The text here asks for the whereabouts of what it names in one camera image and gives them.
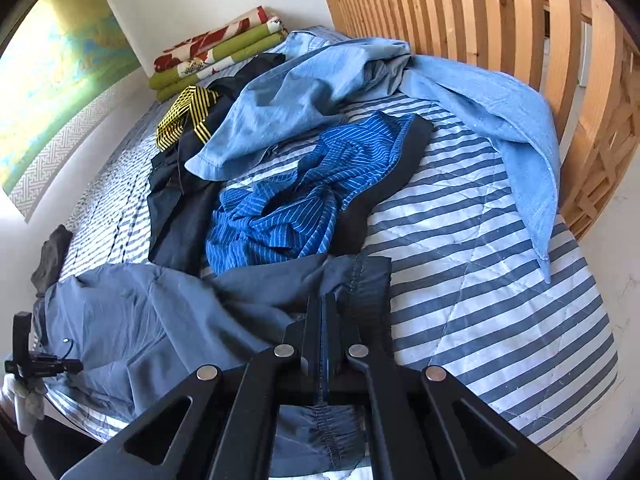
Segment person's left hand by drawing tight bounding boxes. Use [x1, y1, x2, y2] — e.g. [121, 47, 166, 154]
[11, 379, 45, 435]

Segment blue white striped bed quilt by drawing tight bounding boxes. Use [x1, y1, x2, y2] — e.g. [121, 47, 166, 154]
[42, 25, 618, 480]

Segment light blue denim shirt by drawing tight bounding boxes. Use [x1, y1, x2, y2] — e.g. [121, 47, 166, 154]
[185, 30, 561, 283]

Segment landscape wall scroll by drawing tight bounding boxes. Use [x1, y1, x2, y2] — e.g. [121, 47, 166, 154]
[0, 0, 143, 221]

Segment blue pinstriped garment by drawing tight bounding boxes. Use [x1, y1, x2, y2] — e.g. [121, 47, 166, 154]
[205, 112, 433, 276]

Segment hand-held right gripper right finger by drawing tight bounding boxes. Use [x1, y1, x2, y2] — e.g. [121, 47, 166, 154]
[326, 294, 576, 480]

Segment dark grey folded cloth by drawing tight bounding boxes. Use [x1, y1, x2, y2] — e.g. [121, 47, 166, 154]
[31, 225, 74, 296]

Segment red floral folded blanket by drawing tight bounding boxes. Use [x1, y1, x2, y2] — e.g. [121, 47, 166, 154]
[152, 6, 286, 73]

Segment grey-blue pants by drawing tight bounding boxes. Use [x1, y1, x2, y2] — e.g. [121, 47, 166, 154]
[32, 255, 393, 476]

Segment black garment with yellow stripes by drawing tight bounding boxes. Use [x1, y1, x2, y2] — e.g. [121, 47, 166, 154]
[147, 52, 287, 276]

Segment wooden slatted bed rail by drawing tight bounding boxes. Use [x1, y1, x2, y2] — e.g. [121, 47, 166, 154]
[322, 0, 640, 241]

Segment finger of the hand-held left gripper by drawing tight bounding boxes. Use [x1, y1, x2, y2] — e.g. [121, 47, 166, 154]
[30, 354, 84, 376]

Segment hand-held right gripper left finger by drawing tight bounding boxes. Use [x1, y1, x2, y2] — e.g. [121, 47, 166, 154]
[60, 295, 327, 480]

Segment person's black clothing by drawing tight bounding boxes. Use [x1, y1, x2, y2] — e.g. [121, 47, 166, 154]
[0, 407, 103, 480]

